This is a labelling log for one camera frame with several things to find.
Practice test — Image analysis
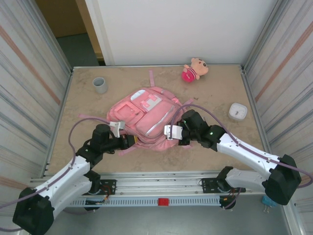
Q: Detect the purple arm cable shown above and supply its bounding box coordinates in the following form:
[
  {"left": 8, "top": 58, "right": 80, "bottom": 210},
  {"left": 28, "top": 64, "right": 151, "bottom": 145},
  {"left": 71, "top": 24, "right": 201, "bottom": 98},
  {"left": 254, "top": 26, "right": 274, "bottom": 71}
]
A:
[
  {"left": 170, "top": 104, "right": 308, "bottom": 211},
  {"left": 0, "top": 117, "right": 112, "bottom": 232}
]

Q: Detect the brown wooden door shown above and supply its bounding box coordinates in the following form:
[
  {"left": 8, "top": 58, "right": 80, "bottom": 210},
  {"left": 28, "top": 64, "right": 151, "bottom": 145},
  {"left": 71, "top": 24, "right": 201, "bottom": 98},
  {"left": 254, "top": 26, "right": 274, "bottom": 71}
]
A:
[{"left": 35, "top": 0, "right": 103, "bottom": 59}]

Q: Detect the pink plush toy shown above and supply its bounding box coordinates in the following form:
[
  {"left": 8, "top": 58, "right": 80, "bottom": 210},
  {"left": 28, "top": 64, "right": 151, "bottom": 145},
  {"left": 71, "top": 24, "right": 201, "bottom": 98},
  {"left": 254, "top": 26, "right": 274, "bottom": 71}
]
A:
[{"left": 180, "top": 57, "right": 209, "bottom": 83}]

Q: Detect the slotted grey cable duct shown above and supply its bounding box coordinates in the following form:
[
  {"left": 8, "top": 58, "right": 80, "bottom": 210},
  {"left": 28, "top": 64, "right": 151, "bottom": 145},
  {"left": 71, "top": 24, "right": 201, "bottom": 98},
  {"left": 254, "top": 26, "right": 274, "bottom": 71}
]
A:
[{"left": 66, "top": 197, "right": 222, "bottom": 208}]

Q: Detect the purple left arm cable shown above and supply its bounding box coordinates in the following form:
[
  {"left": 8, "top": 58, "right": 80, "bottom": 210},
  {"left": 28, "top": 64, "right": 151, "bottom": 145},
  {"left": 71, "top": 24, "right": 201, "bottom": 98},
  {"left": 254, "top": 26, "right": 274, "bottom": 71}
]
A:
[{"left": 0, "top": 117, "right": 112, "bottom": 232}]

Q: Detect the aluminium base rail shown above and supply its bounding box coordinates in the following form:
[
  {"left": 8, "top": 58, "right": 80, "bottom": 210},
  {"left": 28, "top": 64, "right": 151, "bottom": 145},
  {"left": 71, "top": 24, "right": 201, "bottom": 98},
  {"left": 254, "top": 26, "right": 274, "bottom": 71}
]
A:
[{"left": 29, "top": 171, "right": 293, "bottom": 196}]

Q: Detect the grey plastic cup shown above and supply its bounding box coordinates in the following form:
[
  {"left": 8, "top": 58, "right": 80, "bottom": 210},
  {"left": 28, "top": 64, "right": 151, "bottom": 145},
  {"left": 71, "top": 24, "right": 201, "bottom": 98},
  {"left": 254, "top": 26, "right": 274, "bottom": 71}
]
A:
[{"left": 92, "top": 77, "right": 108, "bottom": 94}]

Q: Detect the pink student backpack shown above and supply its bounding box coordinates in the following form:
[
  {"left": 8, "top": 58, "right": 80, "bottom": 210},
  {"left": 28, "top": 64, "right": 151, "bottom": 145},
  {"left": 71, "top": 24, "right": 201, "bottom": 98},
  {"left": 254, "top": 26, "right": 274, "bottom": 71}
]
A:
[{"left": 78, "top": 70, "right": 203, "bottom": 157}]

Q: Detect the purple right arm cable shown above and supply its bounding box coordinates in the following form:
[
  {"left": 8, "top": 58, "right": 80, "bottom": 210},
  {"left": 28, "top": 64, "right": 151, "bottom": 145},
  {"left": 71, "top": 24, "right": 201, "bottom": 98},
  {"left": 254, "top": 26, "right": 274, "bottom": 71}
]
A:
[{"left": 170, "top": 104, "right": 308, "bottom": 211}]

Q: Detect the blue clip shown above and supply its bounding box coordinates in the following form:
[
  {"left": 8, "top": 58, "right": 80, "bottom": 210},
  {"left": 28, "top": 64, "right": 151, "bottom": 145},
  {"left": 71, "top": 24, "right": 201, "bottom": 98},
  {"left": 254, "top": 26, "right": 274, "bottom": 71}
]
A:
[{"left": 262, "top": 195, "right": 276, "bottom": 209}]

